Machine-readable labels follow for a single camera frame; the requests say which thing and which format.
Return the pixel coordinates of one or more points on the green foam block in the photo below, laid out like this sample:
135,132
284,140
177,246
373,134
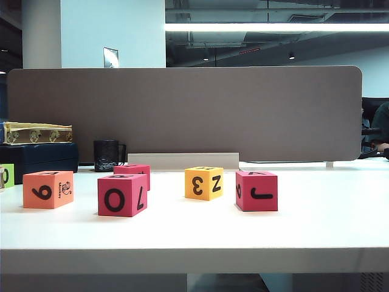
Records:
10,176

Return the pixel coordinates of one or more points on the black office chair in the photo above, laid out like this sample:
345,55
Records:
367,109

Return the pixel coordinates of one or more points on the red ceiling sign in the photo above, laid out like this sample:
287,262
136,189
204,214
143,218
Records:
249,50

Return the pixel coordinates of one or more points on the pink foam block with J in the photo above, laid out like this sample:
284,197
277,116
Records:
261,182

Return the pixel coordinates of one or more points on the yellow foam letter block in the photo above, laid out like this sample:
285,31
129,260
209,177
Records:
190,188

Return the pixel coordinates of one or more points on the black mug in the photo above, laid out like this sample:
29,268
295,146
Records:
104,152

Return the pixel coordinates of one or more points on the brown desk partition panel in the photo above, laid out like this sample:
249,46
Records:
212,115

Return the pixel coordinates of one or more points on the person in green shirt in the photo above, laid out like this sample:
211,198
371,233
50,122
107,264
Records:
383,121

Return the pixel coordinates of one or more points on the pink foam block with T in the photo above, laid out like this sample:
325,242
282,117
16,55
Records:
133,169

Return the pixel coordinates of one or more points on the orange foam letter block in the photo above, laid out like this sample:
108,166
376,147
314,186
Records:
30,200

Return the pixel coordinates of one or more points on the white partition foot bracket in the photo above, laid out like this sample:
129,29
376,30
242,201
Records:
330,164

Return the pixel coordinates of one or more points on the yellow patterned box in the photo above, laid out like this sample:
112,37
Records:
36,129

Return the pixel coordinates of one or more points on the pink foam block with O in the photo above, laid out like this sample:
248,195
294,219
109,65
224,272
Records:
103,185

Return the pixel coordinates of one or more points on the round ceiling spotlight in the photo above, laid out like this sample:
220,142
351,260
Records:
291,56

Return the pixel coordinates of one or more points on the framed wall sign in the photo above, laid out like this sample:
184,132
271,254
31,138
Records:
111,57

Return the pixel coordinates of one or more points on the navy blue box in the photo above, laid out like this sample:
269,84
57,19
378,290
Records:
45,158

